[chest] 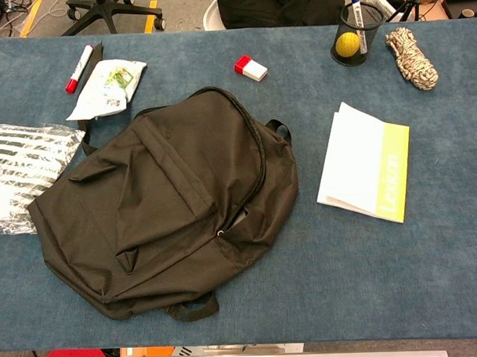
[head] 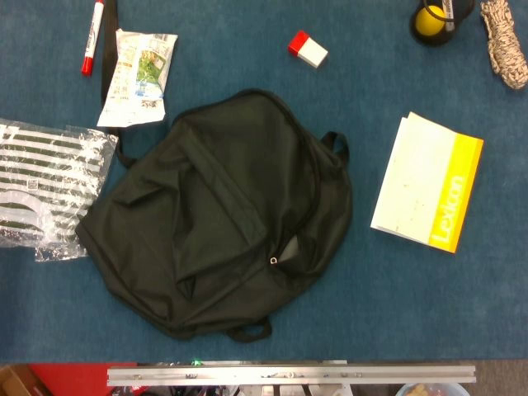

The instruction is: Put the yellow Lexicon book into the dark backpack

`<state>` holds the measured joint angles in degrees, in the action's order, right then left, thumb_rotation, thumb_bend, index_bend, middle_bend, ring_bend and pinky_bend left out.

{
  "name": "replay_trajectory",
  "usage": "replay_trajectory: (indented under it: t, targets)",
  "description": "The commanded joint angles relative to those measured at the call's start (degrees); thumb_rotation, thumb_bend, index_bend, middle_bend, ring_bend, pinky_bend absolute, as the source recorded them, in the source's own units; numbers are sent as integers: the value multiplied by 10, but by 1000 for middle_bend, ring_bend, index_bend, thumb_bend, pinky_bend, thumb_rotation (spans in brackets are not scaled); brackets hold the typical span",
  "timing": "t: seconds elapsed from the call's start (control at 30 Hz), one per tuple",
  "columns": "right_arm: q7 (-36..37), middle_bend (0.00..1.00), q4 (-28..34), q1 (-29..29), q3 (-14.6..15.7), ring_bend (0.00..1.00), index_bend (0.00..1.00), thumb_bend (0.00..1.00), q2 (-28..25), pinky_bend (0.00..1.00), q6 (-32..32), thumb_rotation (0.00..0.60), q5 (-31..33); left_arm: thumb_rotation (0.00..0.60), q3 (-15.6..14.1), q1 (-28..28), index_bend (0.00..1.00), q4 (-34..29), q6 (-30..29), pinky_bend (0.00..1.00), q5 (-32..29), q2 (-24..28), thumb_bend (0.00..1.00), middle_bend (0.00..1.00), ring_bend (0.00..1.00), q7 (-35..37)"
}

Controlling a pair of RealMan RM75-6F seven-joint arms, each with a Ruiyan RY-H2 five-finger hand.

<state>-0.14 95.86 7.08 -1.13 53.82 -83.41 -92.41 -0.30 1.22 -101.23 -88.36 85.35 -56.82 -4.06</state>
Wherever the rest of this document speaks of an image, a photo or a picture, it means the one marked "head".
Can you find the beige braided rope bundle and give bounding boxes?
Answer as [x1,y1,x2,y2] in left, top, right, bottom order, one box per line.
[479,0,528,91]

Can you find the blue bowl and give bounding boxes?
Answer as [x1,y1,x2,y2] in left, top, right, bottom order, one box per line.
[394,382,471,396]

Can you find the striped garment in plastic bag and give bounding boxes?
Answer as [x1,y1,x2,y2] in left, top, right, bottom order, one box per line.
[0,118,120,263]

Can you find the cardboard box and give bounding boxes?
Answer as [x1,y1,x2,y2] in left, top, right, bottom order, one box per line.
[0,364,42,396]

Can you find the black backpack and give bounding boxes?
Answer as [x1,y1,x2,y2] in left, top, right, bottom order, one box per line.
[75,0,355,343]

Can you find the marker in pen holder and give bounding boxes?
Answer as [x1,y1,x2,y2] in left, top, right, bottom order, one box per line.
[441,0,456,32]

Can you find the white book with yellow spine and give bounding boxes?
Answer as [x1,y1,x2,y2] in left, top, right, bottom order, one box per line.
[370,111,484,254]

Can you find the yellow ball in holder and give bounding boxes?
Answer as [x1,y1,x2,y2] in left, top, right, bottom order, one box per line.
[408,0,476,47]

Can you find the red and white box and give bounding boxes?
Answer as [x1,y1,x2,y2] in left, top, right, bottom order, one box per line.
[287,30,329,69]

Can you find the aluminium rail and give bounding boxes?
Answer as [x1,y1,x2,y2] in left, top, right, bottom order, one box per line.
[106,364,478,388]

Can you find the white snack packet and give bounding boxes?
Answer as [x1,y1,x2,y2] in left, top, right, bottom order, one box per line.
[96,27,179,128]

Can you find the red and white marker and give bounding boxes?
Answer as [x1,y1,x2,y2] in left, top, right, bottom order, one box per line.
[80,0,106,78]

